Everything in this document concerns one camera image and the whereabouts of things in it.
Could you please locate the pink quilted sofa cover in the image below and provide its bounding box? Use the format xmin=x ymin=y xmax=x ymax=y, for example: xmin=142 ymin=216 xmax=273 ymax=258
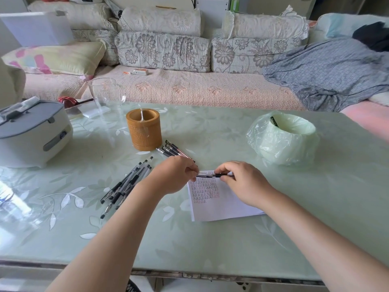
xmin=23 ymin=64 xmax=309 ymax=112

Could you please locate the dark garment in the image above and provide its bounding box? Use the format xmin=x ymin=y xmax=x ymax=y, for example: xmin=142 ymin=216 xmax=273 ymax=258
xmin=352 ymin=21 xmax=389 ymax=53

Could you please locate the white grey lidded appliance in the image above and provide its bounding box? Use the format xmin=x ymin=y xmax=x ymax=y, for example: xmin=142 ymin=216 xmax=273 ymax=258
xmin=0 ymin=96 xmax=74 ymax=169

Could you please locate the person's left forearm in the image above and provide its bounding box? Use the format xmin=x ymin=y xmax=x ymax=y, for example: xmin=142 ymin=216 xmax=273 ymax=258
xmin=45 ymin=185 xmax=161 ymax=292

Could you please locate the pile of black gel pens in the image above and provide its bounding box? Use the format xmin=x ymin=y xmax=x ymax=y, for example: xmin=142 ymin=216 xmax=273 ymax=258
xmin=99 ymin=156 xmax=154 ymax=219

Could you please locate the light blue pillow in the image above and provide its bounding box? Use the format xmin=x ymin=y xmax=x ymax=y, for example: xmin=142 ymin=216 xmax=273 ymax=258
xmin=315 ymin=13 xmax=389 ymax=40

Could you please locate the brown bamboo pen holder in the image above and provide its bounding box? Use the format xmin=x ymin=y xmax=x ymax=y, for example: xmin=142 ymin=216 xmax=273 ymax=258
xmin=126 ymin=108 xmax=163 ymax=152

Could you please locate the white tissue pack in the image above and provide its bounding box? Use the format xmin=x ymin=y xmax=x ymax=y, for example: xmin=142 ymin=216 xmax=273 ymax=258
xmin=82 ymin=105 xmax=111 ymax=119

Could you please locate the white paper sheet with scribbles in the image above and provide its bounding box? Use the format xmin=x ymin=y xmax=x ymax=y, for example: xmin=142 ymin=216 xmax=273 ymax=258
xmin=187 ymin=170 xmax=265 ymax=222

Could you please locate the person's left hand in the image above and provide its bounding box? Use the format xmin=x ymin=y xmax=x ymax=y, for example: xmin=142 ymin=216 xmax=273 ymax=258
xmin=145 ymin=155 xmax=200 ymax=199

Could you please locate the trash bin with green bag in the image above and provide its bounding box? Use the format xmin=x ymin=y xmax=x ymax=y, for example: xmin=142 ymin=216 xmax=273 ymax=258
xmin=246 ymin=111 xmax=320 ymax=167

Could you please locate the clear glass pitcher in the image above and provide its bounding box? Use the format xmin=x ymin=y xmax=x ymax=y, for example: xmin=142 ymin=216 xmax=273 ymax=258
xmin=88 ymin=78 xmax=127 ymax=122

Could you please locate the pastel patterned pillow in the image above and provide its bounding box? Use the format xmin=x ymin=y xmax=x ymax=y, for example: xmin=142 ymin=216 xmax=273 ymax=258
xmin=1 ymin=41 xmax=107 ymax=76

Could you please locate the small bunch of black pens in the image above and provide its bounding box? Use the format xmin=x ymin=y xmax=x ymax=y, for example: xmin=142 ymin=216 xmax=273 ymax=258
xmin=156 ymin=139 xmax=197 ymax=164

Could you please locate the white cabinet appliance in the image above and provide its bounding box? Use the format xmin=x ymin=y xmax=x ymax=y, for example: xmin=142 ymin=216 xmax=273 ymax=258
xmin=194 ymin=0 xmax=230 ymax=29

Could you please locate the black gel pen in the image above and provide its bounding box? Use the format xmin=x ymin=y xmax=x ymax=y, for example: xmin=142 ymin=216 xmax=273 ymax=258
xmin=196 ymin=171 xmax=235 ymax=179

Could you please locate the pink blanket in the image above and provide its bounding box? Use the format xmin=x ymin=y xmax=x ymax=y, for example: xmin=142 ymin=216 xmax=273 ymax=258
xmin=340 ymin=100 xmax=389 ymax=142

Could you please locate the grey floral sofa cushion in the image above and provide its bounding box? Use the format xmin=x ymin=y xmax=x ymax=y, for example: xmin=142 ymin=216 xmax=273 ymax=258
xmin=211 ymin=36 xmax=305 ymax=74
xmin=114 ymin=31 xmax=212 ymax=73
xmin=71 ymin=28 xmax=120 ymax=66

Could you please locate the white storage box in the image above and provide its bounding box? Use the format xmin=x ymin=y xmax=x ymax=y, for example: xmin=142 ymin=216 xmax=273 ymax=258
xmin=0 ymin=10 xmax=75 ymax=48

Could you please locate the metal table frame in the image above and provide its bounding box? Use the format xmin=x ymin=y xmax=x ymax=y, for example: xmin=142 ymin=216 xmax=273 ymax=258
xmin=0 ymin=259 xmax=330 ymax=292

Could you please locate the cream floral sofa cushion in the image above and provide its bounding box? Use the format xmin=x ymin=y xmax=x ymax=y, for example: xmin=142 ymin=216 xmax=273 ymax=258
xmin=117 ymin=6 xmax=202 ymax=38
xmin=221 ymin=5 xmax=309 ymax=40
xmin=27 ymin=0 xmax=115 ymax=31

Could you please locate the person's right forearm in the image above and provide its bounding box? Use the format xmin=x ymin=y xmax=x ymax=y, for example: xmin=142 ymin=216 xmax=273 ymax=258
xmin=257 ymin=190 xmax=389 ymax=292

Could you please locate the red tool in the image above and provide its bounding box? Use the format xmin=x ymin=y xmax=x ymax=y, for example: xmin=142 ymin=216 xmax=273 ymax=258
xmin=57 ymin=95 xmax=94 ymax=109

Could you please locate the person's right hand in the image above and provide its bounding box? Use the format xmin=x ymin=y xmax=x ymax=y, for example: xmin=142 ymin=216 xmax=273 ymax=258
xmin=214 ymin=161 xmax=275 ymax=211

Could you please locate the grey blue patterned blanket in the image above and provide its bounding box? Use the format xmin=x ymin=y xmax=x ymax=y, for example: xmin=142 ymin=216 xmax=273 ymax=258
xmin=262 ymin=37 xmax=389 ymax=113

